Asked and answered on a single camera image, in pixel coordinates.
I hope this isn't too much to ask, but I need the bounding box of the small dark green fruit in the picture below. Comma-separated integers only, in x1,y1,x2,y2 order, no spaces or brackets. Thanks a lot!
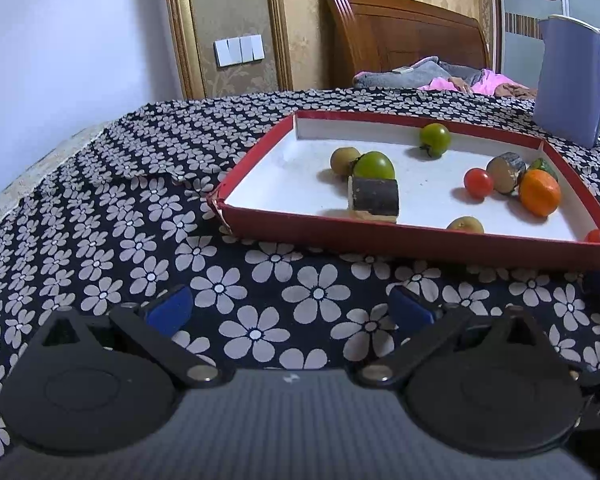
529,158,559,182

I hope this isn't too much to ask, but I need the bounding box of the pink patterned quilt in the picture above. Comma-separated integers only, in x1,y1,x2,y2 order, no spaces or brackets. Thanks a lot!
417,69,539,101

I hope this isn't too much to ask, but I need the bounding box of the dark log slice block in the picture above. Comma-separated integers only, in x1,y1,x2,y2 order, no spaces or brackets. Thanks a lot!
347,176,400,224

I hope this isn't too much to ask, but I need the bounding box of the orange mandarin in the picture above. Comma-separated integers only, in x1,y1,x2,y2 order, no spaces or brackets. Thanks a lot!
519,169,562,217

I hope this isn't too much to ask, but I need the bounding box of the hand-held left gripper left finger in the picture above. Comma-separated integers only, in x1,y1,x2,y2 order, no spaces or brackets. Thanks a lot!
27,284,222,387

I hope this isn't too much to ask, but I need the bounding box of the black white floral tablecloth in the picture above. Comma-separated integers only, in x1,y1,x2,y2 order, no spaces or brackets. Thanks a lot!
0,87,600,476

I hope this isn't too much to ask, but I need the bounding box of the red cardboard tray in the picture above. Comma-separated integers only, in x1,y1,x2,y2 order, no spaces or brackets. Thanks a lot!
207,110,600,271

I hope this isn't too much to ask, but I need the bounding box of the wooden bed headboard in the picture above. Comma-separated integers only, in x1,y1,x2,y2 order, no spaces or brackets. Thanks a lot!
319,0,491,90

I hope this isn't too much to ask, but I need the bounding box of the grey and pink pillow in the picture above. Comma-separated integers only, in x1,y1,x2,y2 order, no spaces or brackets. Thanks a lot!
352,56,483,92

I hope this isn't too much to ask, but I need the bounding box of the white wall light switch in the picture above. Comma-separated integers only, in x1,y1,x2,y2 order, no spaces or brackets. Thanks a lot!
213,34,266,68

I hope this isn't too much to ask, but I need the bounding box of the brown longan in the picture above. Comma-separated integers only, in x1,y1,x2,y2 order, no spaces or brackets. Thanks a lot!
446,216,485,235
330,146,363,177

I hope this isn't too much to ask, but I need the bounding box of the purple electric kettle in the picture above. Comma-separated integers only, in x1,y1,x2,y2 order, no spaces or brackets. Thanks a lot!
532,14,600,147

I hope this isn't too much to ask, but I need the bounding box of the narrow gold wall moulding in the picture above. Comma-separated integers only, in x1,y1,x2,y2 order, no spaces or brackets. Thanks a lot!
262,0,295,92

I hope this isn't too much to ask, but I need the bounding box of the green tomato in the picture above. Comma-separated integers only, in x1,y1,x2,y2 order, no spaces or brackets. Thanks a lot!
352,151,396,181
420,123,452,157

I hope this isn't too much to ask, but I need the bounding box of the wide gold wall moulding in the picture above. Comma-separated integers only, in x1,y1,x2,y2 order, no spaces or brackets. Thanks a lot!
161,0,209,100

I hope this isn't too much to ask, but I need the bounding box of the short sugarcane piece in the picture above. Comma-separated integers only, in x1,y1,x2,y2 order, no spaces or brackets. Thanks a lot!
486,152,527,195

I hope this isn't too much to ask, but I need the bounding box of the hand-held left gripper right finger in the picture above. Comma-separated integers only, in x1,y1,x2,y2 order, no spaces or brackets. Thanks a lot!
357,285,571,387

